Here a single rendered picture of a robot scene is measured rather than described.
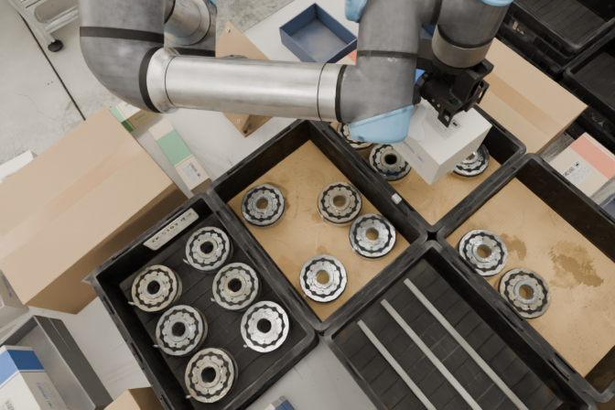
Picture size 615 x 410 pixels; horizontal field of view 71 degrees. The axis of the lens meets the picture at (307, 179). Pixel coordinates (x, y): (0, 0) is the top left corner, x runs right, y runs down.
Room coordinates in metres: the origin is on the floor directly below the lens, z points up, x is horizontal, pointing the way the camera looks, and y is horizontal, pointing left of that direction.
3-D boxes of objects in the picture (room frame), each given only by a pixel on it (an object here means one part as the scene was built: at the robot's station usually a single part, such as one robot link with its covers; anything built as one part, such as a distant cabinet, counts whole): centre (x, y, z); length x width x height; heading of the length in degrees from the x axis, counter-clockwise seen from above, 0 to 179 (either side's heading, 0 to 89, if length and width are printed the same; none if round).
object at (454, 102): (0.36, -0.24, 1.25); 0.09 x 0.08 x 0.12; 27
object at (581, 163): (0.34, -0.68, 0.74); 0.16 x 0.12 x 0.07; 118
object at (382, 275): (0.31, 0.00, 0.92); 0.40 x 0.30 x 0.02; 30
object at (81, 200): (0.46, 0.56, 0.80); 0.40 x 0.30 x 0.20; 123
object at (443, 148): (0.39, -0.23, 1.09); 0.20 x 0.12 x 0.09; 27
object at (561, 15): (1.05, -1.00, 0.37); 0.40 x 0.30 x 0.45; 27
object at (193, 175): (0.60, 0.34, 0.73); 0.24 x 0.06 x 0.06; 27
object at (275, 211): (0.37, 0.11, 0.86); 0.10 x 0.10 x 0.01
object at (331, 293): (0.18, 0.01, 0.86); 0.10 x 0.10 x 0.01
